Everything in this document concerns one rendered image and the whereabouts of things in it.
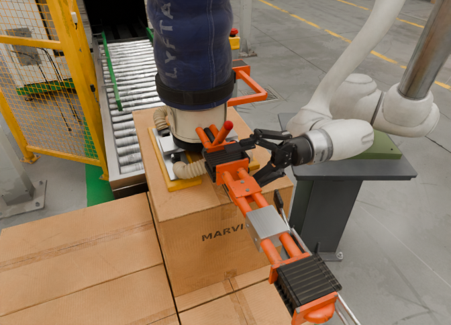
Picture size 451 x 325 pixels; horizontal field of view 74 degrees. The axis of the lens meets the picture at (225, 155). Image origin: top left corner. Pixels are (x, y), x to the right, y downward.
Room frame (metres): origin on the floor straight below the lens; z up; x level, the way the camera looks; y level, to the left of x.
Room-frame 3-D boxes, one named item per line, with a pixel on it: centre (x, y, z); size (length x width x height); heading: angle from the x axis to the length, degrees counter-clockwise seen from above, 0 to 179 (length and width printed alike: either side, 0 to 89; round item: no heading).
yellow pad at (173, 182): (0.78, 0.18, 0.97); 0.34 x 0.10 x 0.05; 21
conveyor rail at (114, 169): (2.12, 0.94, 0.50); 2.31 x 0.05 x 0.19; 21
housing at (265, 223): (0.38, -0.08, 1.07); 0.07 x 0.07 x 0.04; 21
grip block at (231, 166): (0.58, 0.00, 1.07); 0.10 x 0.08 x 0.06; 111
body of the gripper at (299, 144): (0.62, -0.16, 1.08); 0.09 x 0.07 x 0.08; 111
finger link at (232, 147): (0.57, -0.03, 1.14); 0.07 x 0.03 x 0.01; 111
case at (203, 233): (0.85, 0.09, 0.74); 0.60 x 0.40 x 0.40; 20
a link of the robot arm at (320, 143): (0.65, -0.23, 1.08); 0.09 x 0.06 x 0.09; 21
